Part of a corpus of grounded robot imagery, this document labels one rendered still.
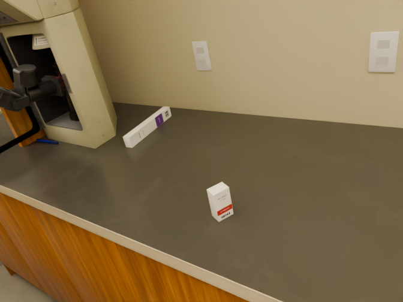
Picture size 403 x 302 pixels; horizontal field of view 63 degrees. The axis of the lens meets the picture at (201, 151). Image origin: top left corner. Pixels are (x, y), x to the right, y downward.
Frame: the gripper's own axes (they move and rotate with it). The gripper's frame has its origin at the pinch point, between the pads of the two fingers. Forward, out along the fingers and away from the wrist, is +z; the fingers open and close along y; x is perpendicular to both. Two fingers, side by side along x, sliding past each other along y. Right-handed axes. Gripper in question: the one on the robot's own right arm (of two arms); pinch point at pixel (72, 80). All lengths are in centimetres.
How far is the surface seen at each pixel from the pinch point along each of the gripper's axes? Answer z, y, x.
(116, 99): 35.1, 19.0, 20.6
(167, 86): 33.7, -18.5, 11.8
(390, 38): 30, -105, -7
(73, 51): -5.4, -13.7, -12.0
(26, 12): -17.1, -13.3, -25.8
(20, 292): -31, 66, 121
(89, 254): -34, -31, 47
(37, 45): -9.6, -0.6, -15.1
